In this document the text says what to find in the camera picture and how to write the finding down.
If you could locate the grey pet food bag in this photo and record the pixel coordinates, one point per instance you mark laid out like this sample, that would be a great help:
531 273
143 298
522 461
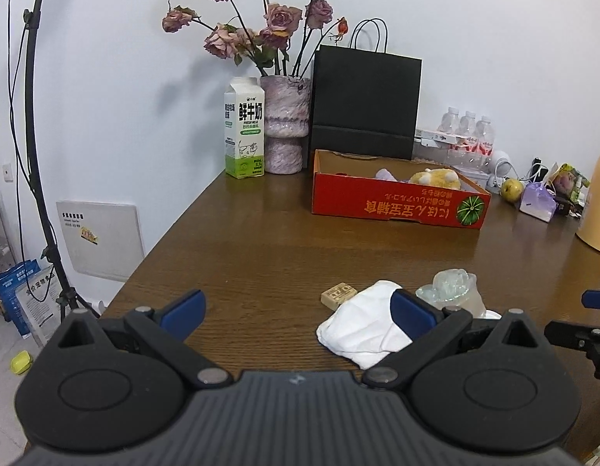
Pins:
40 306

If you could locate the clear container of seeds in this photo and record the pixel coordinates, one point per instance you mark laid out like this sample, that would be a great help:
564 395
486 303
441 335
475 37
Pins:
426 153

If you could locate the black paper shopping bag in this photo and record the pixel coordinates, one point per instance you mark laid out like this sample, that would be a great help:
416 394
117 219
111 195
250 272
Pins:
365 102

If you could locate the black adapter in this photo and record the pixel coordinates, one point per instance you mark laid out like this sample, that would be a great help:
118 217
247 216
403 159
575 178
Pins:
537 165

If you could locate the light purple pouch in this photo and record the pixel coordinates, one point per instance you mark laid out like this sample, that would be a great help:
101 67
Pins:
537 201

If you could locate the white wall socket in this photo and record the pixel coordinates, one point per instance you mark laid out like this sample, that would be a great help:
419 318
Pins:
7 172

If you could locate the colourful snack packet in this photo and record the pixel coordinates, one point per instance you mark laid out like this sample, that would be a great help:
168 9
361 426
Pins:
569 182

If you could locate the clear crumpled plastic cup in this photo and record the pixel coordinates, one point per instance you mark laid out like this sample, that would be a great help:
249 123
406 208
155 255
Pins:
450 287

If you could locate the black light stand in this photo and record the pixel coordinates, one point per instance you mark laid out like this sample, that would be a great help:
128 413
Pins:
48 252

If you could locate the white round camera device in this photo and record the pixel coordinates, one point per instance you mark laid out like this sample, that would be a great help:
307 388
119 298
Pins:
503 161

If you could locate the light purple plush toy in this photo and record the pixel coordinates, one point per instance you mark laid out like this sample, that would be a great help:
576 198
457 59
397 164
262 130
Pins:
390 174

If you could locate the red cardboard box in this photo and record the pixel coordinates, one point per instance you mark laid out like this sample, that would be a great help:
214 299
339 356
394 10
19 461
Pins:
377 204

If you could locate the small wooden block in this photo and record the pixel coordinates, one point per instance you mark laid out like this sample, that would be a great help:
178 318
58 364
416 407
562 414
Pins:
339 295

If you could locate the long white carton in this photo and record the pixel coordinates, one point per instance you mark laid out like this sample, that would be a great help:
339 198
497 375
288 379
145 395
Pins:
440 137

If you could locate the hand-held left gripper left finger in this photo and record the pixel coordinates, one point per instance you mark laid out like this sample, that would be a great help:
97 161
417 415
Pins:
184 311

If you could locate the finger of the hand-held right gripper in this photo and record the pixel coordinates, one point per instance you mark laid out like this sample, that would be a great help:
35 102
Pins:
598 299
571 335

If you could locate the dried pink rose bouquet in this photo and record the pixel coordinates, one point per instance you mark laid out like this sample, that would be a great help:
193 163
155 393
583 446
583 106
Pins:
280 19

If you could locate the white and green milk carton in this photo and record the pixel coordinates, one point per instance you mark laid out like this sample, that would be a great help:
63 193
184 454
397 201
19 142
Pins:
245 131

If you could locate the small yellow object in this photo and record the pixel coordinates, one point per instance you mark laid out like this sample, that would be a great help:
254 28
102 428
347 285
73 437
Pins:
22 362

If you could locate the white wall panel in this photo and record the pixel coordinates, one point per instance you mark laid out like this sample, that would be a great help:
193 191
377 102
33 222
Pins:
103 240

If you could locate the beige thermos jug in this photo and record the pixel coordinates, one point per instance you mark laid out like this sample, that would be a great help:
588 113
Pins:
598 194

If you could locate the yellow plush toy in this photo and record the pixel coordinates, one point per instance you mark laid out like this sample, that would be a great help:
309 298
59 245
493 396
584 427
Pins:
436 178

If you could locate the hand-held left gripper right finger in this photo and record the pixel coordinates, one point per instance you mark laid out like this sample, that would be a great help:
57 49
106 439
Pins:
412 313

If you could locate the white cloth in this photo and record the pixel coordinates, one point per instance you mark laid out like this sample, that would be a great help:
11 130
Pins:
358 325

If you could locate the mottled purple ceramic vase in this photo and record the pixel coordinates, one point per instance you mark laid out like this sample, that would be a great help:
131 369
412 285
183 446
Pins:
285 116

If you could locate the green apple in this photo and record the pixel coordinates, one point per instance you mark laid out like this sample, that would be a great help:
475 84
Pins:
512 190

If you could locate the blue pet food bag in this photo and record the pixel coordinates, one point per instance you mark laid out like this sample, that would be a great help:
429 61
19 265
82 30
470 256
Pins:
11 281

